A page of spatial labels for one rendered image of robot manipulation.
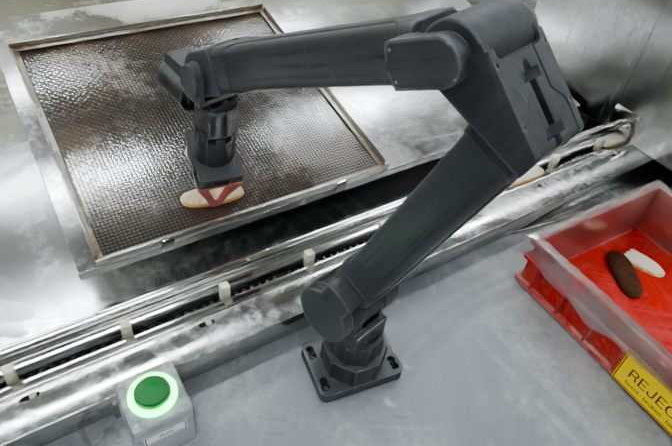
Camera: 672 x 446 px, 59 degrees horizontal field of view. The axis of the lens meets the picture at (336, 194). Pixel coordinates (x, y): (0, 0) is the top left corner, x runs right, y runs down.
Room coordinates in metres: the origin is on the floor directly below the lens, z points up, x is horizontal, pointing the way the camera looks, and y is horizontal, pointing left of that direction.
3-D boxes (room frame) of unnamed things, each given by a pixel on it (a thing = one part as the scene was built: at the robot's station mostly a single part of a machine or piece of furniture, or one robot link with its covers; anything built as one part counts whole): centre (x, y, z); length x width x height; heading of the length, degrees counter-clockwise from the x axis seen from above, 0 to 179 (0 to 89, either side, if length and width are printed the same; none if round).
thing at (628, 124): (1.07, -0.57, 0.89); 0.06 x 0.01 x 0.06; 37
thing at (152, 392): (0.34, 0.18, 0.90); 0.04 x 0.04 x 0.02
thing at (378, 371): (0.46, -0.05, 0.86); 0.12 x 0.09 x 0.08; 118
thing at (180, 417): (0.34, 0.18, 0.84); 0.08 x 0.08 x 0.11; 37
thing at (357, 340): (0.47, -0.03, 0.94); 0.09 x 0.05 x 0.10; 50
